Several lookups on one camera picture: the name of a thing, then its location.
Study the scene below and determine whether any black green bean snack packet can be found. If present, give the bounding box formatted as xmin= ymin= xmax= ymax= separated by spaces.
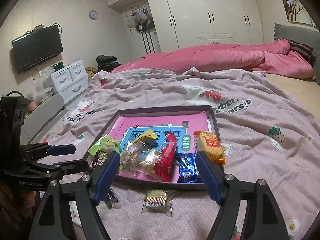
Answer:
xmin=92 ymin=150 xmax=110 ymax=168

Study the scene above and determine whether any dark chocolate snack packet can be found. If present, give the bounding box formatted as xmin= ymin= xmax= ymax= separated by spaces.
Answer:
xmin=104 ymin=189 xmax=121 ymax=209

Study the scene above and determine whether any clear peanut candy packet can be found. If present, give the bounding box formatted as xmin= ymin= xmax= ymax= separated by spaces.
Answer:
xmin=120 ymin=141 xmax=161 ymax=178

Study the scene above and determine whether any blue biscuit snack pack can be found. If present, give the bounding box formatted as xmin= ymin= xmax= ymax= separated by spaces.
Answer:
xmin=175 ymin=153 xmax=203 ymax=184

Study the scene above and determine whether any orange cracker snack pack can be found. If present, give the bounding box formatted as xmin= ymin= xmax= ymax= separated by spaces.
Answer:
xmin=194 ymin=130 xmax=226 ymax=166

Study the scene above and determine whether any yellow snack wrapper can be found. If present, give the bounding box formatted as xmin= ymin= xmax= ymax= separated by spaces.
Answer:
xmin=132 ymin=129 xmax=158 ymax=145

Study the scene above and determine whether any small yellow cake packet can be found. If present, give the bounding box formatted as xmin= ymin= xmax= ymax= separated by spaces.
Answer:
xmin=141 ymin=190 xmax=176 ymax=217

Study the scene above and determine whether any red snack packet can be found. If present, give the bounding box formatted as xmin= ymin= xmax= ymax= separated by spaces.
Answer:
xmin=153 ymin=131 xmax=177 ymax=182

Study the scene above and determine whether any white drawer cabinet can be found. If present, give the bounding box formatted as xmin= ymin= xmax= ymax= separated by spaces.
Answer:
xmin=43 ymin=60 xmax=88 ymax=104

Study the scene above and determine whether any pink and blue book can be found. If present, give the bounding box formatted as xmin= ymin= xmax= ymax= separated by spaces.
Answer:
xmin=106 ymin=111 xmax=213 ymax=183

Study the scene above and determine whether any pink strawberry print blanket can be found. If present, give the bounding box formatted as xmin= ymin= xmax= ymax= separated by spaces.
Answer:
xmin=41 ymin=68 xmax=319 ymax=239

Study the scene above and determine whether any grey cardboard box tray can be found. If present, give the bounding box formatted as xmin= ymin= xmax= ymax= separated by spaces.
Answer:
xmin=93 ymin=106 xmax=220 ymax=191

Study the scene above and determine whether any pile of dark clothes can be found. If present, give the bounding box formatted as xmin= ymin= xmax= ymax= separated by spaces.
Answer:
xmin=96 ymin=55 xmax=121 ymax=73

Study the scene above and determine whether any beige bed sheet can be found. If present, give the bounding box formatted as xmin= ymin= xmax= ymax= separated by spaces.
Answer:
xmin=266 ymin=74 xmax=319 ymax=120

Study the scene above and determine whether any pink quilt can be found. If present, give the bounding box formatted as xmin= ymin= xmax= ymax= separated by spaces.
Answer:
xmin=112 ymin=38 xmax=315 ymax=79

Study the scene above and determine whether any door with hanging bags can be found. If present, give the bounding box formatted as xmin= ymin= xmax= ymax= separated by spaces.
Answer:
xmin=124 ymin=1 xmax=161 ymax=59

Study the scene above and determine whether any dark striped pillow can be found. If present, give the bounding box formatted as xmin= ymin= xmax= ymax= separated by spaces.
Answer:
xmin=287 ymin=40 xmax=313 ymax=62

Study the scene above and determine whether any grey padded headboard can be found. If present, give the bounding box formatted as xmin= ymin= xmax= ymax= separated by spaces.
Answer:
xmin=274 ymin=23 xmax=319 ymax=84

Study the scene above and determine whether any white wardrobe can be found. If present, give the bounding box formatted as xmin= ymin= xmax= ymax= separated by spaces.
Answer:
xmin=106 ymin=0 xmax=264 ymax=52

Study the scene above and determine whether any black wall television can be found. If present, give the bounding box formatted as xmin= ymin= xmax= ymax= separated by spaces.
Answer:
xmin=12 ymin=25 xmax=63 ymax=74

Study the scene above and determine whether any round wall clock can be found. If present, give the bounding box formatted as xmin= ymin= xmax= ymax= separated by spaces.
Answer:
xmin=89 ymin=10 xmax=99 ymax=21

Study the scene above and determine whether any tree wall painting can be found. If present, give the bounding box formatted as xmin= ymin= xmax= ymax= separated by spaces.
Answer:
xmin=282 ymin=0 xmax=316 ymax=28

